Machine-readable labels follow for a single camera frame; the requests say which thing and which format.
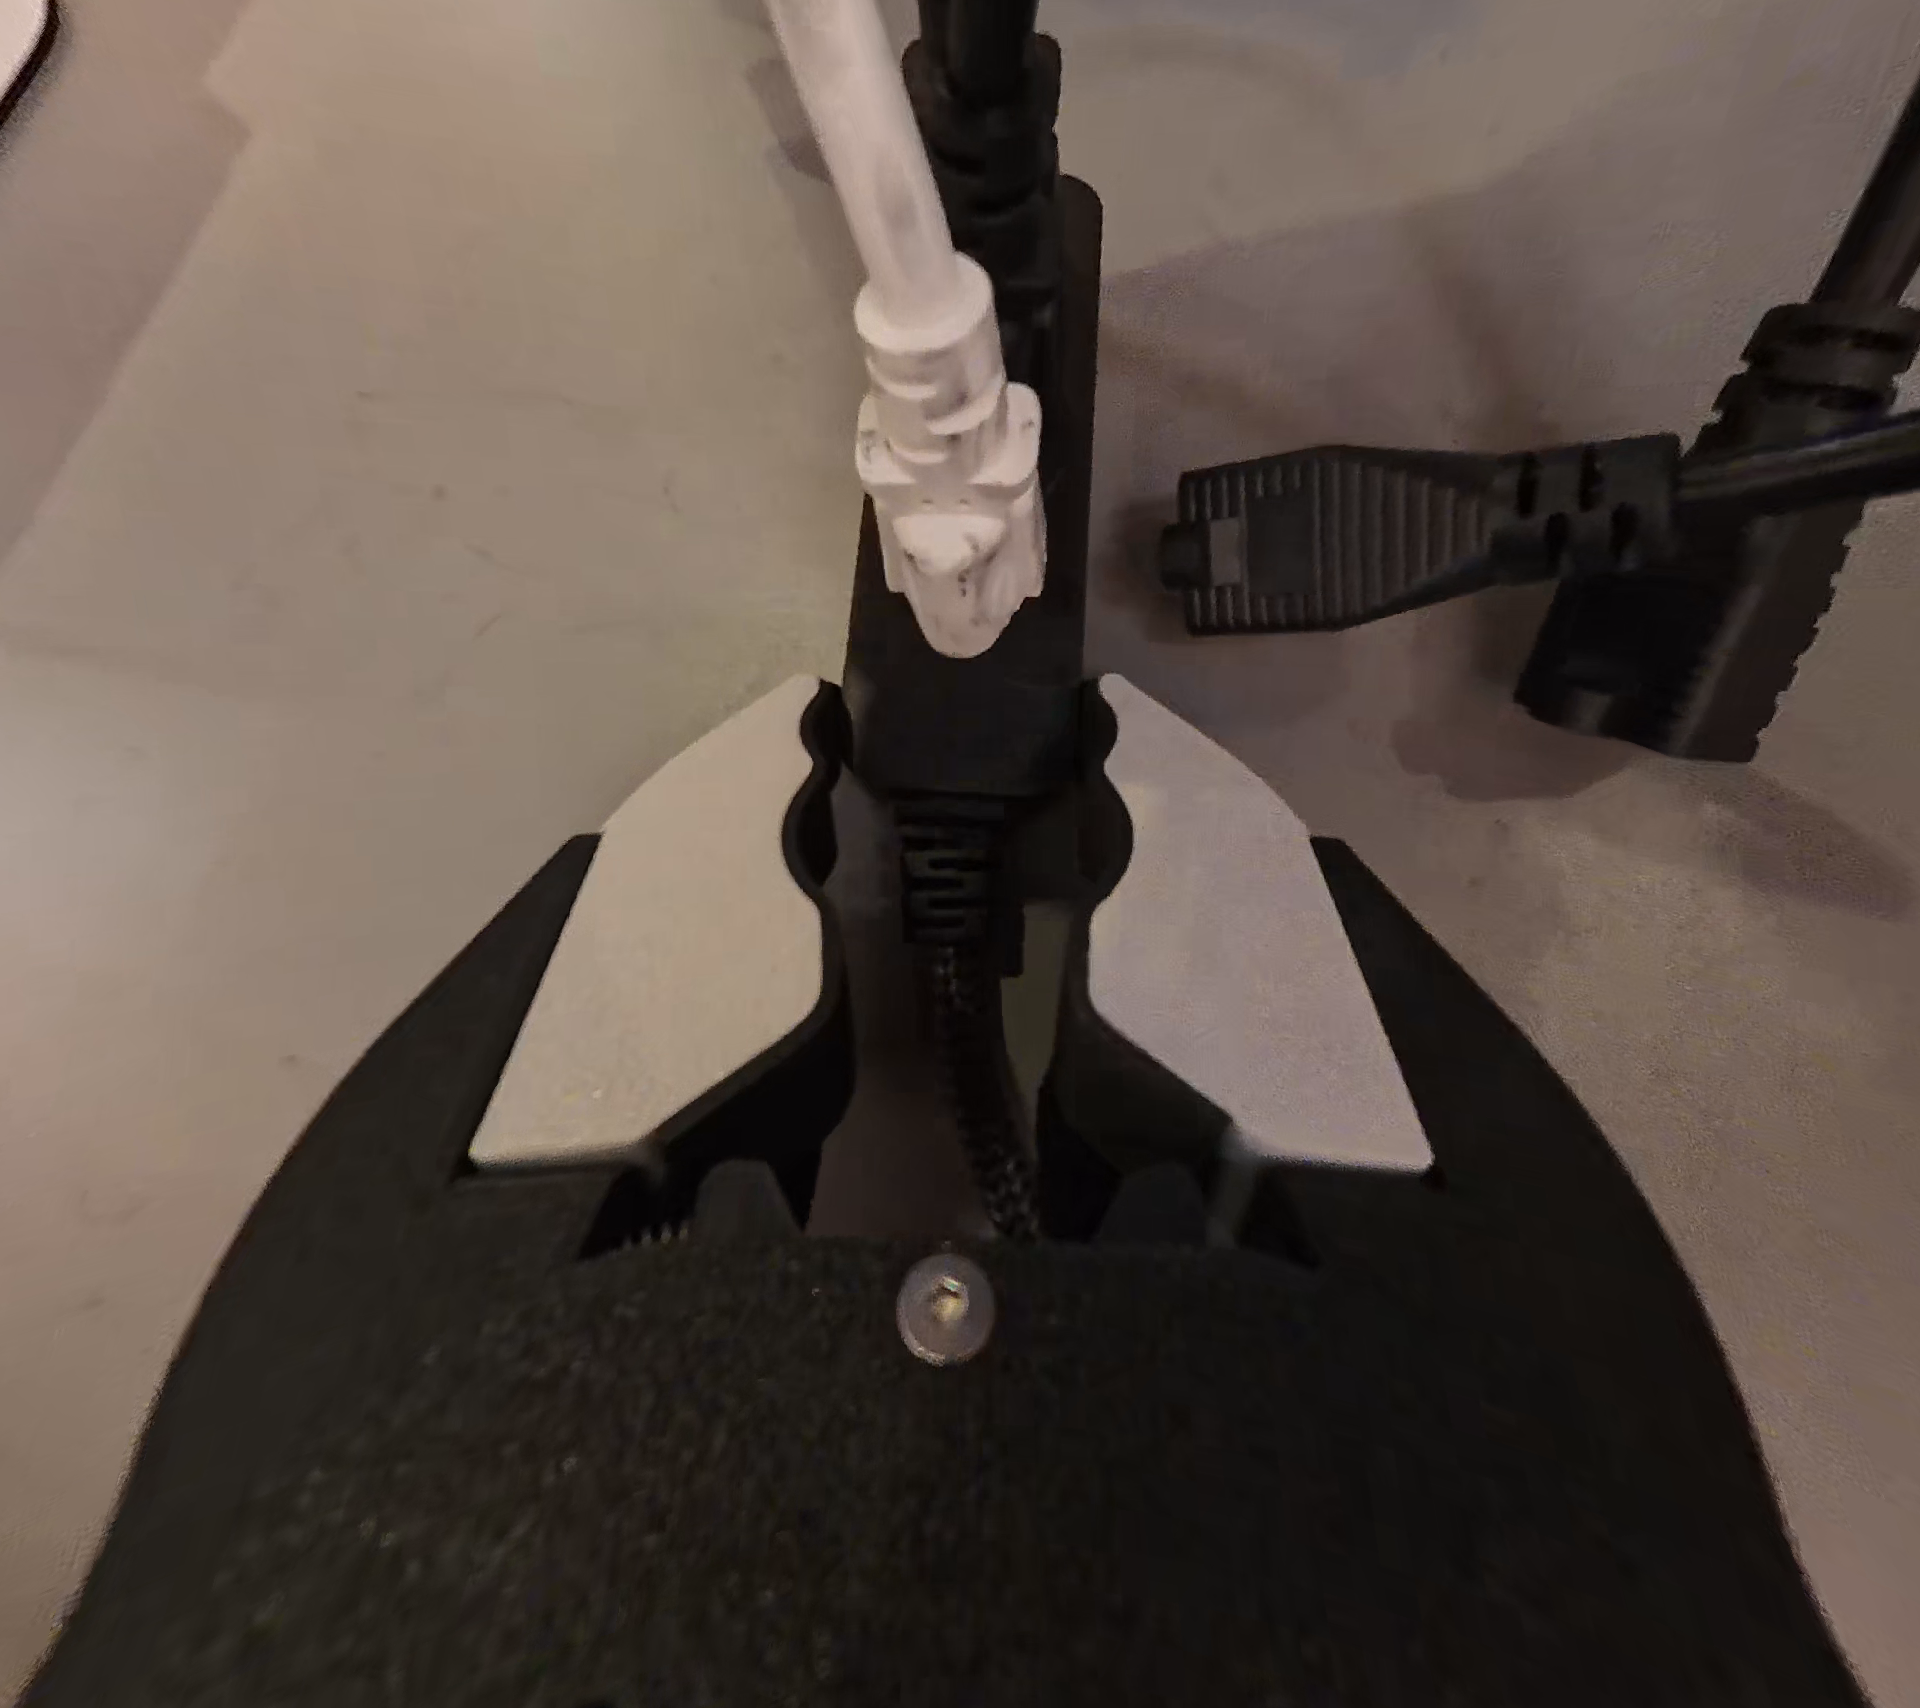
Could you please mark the light grey desk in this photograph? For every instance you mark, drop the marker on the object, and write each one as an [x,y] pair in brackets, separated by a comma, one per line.
[375,389]

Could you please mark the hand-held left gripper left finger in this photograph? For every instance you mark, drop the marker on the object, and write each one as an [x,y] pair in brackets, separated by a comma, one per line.
[661,959]

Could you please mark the white pad with black edge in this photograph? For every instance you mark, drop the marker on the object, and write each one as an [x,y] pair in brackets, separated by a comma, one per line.
[14,29]

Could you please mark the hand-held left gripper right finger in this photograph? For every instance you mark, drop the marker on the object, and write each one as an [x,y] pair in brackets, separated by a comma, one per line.
[1244,972]

